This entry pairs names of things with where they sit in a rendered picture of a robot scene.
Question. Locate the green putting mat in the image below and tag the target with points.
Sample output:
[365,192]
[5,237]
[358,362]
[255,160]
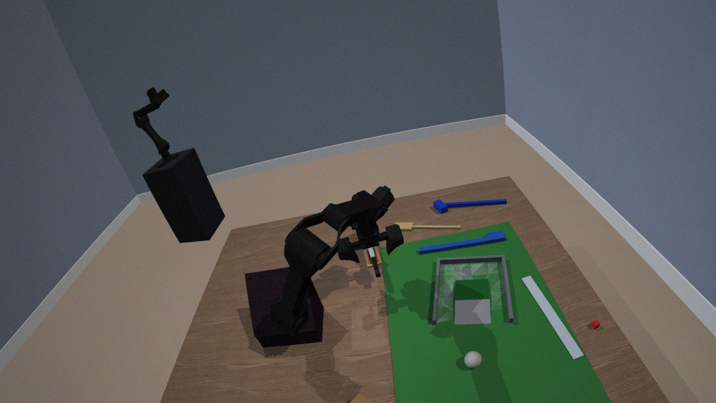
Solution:
[522,362]

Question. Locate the white ball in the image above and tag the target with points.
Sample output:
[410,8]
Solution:
[472,359]

